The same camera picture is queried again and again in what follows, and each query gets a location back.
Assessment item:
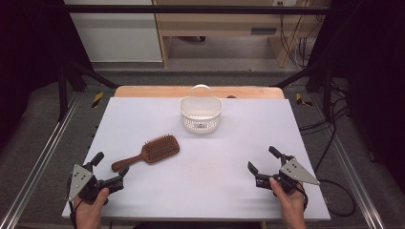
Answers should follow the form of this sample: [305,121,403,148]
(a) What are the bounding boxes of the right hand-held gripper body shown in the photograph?
[255,155,321,196]

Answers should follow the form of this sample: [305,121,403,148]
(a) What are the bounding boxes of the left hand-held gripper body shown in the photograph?
[67,160,125,206]

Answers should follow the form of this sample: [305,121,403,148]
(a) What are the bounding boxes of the brown wooden hairbrush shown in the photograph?
[111,134,181,173]

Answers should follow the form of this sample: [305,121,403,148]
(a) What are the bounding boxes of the white plastic basket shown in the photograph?
[179,83,224,135]

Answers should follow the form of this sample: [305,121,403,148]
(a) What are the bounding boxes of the person's right hand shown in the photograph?
[268,177,308,218]

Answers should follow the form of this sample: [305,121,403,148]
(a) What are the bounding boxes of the person's left hand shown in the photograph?
[73,187,111,221]

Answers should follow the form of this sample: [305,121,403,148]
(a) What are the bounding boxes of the yellow black tape marker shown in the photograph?
[295,93,314,108]
[91,92,105,110]

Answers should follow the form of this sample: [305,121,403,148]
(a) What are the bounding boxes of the black metal stand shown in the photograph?
[56,59,120,122]
[272,59,336,122]

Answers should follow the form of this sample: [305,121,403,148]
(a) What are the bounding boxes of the wooden table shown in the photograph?
[114,85,286,99]

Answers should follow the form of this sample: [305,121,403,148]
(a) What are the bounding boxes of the black curtain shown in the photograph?
[306,0,405,186]
[0,0,94,151]

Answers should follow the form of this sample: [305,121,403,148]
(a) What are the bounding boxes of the white cabinet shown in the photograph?
[63,0,163,63]

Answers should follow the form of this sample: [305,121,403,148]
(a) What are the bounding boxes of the light wooden desk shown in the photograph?
[152,0,332,69]

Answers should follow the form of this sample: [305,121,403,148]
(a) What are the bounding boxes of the black horizontal metal bar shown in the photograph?
[63,4,332,15]

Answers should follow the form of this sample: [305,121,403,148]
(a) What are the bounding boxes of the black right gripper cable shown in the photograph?
[297,181,309,212]

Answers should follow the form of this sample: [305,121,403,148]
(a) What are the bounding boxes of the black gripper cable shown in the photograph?
[297,181,309,212]
[66,177,78,229]

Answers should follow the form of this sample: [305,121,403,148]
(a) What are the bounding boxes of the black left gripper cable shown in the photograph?
[66,177,78,229]

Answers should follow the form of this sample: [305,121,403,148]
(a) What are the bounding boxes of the aluminium rail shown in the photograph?
[0,92,81,229]
[309,94,387,229]

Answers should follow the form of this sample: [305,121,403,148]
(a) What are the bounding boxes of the black floor cable loop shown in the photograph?
[317,178,357,219]

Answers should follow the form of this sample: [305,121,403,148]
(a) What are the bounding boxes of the black floor cables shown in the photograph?
[299,80,352,175]

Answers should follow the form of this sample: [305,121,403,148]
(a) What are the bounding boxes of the cable bundle at desk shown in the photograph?
[277,0,321,70]

